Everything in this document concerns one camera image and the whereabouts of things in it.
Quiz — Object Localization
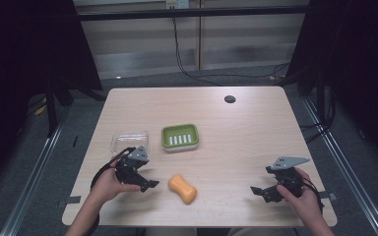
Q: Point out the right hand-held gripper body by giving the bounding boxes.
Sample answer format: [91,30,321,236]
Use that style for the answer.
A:
[263,156,311,203]

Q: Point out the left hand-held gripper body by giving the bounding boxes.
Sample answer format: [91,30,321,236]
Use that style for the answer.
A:
[114,145,151,188]

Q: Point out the person's left hand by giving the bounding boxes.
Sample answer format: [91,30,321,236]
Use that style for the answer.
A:
[92,157,142,205]

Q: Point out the person's right hand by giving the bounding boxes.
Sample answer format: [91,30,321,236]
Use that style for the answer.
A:
[276,167,325,227]

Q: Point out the clear plastic container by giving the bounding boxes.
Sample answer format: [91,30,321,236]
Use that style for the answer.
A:
[109,129,150,155]

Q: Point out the grey tape strip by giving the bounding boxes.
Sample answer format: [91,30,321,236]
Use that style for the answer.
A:
[56,195,82,208]
[318,191,339,202]

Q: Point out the green soap dish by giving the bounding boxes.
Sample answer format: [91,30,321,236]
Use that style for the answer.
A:
[160,123,200,153]

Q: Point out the black metal stand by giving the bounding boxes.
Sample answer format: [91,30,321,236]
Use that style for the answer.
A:
[44,77,106,139]

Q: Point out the yellow floor tag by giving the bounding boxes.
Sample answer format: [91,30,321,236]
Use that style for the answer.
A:
[33,103,48,116]

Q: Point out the black curtain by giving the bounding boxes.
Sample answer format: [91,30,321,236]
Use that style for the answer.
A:
[0,0,103,198]
[283,0,378,173]

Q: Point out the black horizontal bar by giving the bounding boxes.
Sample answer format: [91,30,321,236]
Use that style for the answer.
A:
[77,4,311,22]

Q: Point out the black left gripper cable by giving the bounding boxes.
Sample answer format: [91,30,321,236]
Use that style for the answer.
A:
[84,147,137,236]

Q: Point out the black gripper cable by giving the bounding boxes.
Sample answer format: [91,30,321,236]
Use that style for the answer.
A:
[84,147,137,236]
[302,177,326,214]

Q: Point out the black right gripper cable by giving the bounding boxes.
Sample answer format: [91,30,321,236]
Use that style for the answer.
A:
[302,177,326,214]

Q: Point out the silver floor rail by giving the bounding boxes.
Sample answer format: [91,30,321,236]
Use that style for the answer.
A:
[0,122,63,236]
[302,97,378,236]

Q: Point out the black floor cables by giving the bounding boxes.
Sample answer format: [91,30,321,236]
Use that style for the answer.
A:
[298,88,338,144]

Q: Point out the black hanging wall cable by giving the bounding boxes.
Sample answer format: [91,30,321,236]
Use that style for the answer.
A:
[171,17,290,87]

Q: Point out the white wall socket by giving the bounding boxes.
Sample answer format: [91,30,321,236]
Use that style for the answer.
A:
[165,0,190,10]

